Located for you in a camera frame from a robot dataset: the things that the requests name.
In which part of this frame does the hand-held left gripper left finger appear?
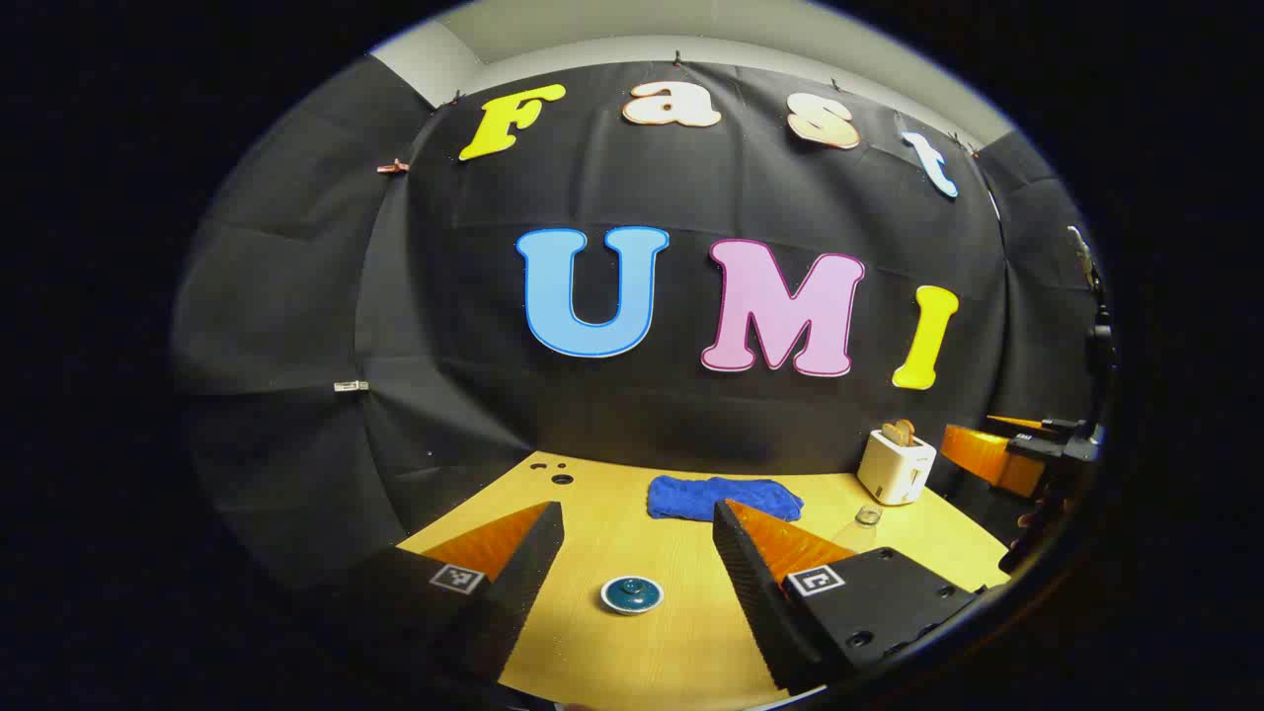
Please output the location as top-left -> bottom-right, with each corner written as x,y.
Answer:
296,501 -> 566,692

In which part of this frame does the blue towel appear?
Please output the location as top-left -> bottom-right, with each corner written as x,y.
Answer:
647,475 -> 805,523

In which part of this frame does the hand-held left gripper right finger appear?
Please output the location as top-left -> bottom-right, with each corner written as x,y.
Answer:
712,499 -> 988,694

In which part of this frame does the white toaster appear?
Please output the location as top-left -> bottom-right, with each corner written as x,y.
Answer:
857,429 -> 937,507

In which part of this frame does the white teacup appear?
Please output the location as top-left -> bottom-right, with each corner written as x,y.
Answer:
600,578 -> 665,617

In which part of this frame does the clear plastic water bottle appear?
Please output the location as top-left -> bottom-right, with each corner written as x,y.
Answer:
832,505 -> 883,554

